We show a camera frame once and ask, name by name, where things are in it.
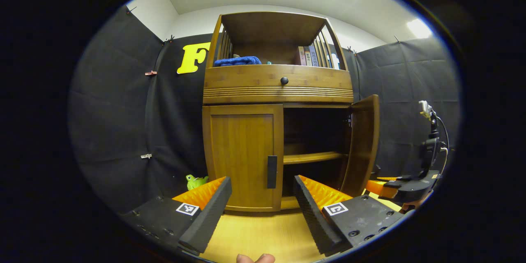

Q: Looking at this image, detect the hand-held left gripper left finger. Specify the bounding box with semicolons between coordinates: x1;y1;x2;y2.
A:
119;176;233;254

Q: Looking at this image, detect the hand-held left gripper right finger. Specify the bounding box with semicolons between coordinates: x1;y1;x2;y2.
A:
293;175;405;256

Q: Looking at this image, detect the wooden shoe cabinet door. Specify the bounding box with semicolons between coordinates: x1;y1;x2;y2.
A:
340;95;381;198
202;104;284;212

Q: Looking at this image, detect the black door handle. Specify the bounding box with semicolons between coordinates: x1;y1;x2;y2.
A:
267;155;278;189

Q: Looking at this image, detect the wooden double-door shoe cabinet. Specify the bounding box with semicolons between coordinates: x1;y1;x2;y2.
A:
201;11;381;213

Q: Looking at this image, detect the wooden cabinet shelf board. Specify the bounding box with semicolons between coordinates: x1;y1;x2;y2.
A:
283;151;344;165

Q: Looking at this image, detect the green frog toy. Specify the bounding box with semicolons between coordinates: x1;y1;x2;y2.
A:
186;174;210;191

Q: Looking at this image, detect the wooden ribbed drawer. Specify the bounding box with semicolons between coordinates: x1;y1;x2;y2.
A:
203;65;354;104

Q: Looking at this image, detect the blue cloth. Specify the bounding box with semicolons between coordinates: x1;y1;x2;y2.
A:
213;56;263;68

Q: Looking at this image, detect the thin black cable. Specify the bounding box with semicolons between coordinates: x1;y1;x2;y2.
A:
435;115;451;173

